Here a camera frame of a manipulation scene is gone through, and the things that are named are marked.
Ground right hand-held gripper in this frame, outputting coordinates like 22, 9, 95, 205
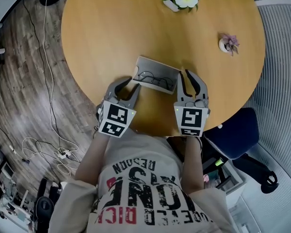
173, 69, 211, 138

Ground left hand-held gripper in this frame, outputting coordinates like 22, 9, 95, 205
96, 77, 142, 139

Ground thin black round glasses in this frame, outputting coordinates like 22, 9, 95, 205
137, 71, 175, 87

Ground grey glasses case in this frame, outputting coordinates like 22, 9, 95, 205
131, 55, 181, 95

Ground person's right forearm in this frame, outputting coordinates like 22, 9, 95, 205
181, 135, 205, 197

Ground person's left forearm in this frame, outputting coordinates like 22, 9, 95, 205
74, 131, 113, 187

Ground small purple succulent pot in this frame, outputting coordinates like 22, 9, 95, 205
218, 33, 241, 57

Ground dark blue office chair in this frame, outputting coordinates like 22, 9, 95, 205
203, 107, 280, 195

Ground person's beige printed shirt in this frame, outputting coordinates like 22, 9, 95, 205
49, 129, 239, 233

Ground white power strip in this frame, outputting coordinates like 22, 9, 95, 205
57, 149, 71, 159

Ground open box with items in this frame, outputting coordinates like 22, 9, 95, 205
202, 153, 247, 197

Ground black chair base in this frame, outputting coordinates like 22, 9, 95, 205
34, 177, 64, 228

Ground white desk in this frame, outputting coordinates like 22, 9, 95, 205
0, 0, 37, 31

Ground cluttered white shelf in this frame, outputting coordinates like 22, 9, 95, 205
0, 148, 41, 229

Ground black cable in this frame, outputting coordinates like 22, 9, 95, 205
0, 0, 81, 166

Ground white cable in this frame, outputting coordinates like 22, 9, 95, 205
21, 0, 80, 177

